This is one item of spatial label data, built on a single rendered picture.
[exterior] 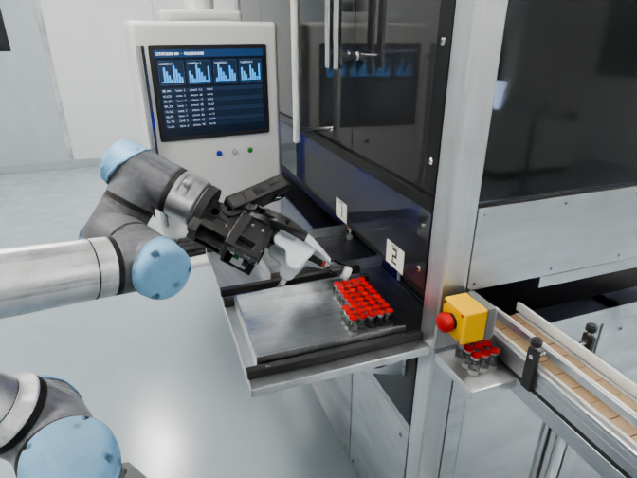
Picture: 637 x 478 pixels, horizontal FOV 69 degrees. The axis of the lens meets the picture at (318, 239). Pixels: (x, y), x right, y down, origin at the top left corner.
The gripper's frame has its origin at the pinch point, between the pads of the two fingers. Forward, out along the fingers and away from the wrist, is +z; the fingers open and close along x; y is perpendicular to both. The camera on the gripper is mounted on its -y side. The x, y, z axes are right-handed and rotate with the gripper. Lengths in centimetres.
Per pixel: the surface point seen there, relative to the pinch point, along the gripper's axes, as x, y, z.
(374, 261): -52, -36, 19
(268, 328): -41.6, 0.7, -0.4
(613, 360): -38, -35, 88
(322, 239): -69, -44, 3
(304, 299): -47.4, -12.6, 4.7
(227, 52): -54, -82, -55
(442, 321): -13.4, -7.3, 27.5
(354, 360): -29.5, 2.1, 18.4
